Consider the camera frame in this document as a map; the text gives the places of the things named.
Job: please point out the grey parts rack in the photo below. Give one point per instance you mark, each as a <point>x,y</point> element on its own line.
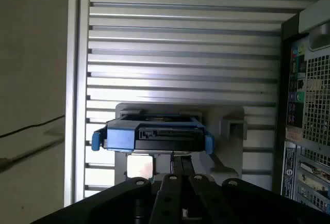
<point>232,157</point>

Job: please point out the silver CPU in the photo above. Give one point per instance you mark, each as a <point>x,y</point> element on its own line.
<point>140,166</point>

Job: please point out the hard disk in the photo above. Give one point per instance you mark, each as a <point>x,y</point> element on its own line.
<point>165,141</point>

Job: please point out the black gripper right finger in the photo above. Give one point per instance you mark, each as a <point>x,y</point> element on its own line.
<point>206,198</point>

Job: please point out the black open PC case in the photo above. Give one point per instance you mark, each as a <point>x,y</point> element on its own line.
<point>317,100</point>

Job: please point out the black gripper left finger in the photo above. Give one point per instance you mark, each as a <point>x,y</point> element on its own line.
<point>170,198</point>

